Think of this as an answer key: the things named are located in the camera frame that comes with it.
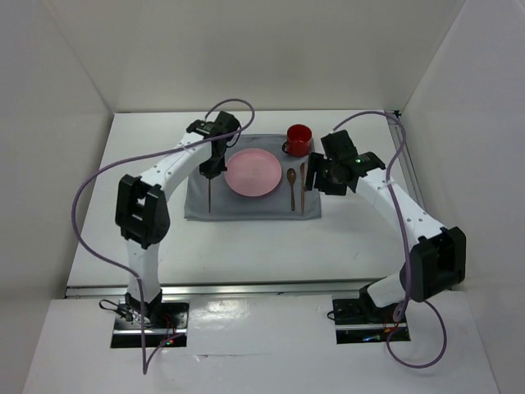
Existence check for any copper knife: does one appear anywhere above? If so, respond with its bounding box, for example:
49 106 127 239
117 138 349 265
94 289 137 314
299 163 306 215

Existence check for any aluminium rail right side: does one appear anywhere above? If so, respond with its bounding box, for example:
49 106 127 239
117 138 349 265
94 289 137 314
385 109 448 280

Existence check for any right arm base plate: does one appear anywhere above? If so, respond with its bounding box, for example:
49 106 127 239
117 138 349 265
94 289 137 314
326 299 411 345

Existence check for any pink plate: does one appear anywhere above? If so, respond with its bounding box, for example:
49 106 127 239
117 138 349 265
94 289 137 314
225 149 282 198

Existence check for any aluminium rail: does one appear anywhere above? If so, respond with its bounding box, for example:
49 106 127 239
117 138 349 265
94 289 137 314
385 109 448 280
64 278 377 299

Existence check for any copper fork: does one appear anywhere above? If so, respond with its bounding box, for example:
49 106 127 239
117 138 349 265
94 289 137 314
208 178 212 214

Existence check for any red mug black handle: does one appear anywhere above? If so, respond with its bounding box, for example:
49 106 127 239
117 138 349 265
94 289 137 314
281 124 313 158

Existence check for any brown wooden spoon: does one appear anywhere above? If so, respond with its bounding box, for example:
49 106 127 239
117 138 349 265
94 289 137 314
286 167 297 211

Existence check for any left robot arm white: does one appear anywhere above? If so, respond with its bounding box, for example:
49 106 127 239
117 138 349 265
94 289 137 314
116 112 240 328

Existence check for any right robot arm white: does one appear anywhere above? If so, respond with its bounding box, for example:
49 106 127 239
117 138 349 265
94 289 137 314
304 131 467 322

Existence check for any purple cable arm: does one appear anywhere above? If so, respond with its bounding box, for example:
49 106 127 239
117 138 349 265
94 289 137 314
330 110 448 369
71 97 256 375

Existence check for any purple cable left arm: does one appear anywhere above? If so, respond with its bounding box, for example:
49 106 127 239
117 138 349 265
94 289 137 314
71 97 256 375

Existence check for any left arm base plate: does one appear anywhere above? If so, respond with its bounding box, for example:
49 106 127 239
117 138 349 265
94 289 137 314
110 301 189 349

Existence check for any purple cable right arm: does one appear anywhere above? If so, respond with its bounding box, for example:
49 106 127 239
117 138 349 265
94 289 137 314
330 110 448 369

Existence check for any aluminium rail front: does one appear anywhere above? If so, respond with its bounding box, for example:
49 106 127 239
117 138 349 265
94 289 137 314
64 278 377 299

